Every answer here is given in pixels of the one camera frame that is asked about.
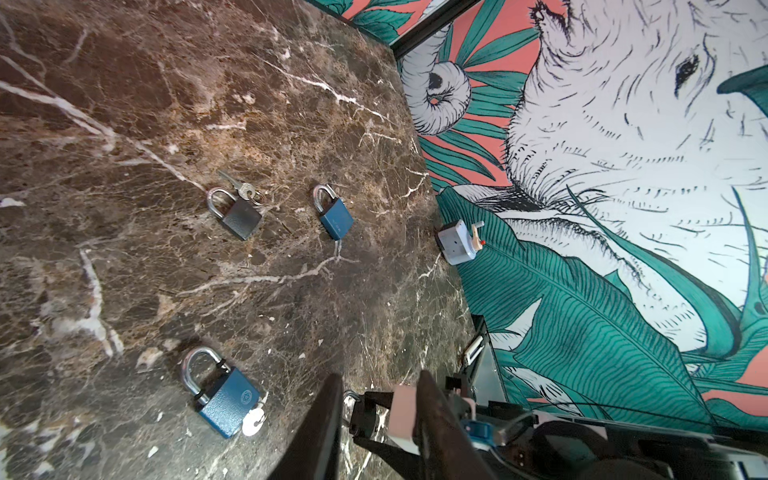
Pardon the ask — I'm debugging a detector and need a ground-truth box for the blue grey toy box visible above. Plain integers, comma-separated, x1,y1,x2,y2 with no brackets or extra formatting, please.
437,220,485,266

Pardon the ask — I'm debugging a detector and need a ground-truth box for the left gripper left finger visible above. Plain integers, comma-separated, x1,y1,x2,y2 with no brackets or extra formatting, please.
268,373,343,480

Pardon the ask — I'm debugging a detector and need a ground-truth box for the blue padlock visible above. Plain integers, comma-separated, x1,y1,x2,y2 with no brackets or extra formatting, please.
312,184,354,241
180,346,265,439

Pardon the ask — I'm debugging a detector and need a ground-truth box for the dark padlock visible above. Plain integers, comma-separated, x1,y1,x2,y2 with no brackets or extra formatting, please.
206,170,263,241

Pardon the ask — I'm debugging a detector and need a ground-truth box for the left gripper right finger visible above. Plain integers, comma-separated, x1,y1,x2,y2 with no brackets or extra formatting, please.
415,370,496,479

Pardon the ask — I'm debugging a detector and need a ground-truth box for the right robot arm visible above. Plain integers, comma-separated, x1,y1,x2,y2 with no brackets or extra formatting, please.
343,376,767,479

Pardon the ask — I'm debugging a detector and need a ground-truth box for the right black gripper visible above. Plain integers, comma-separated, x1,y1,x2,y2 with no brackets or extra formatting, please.
344,374,481,480

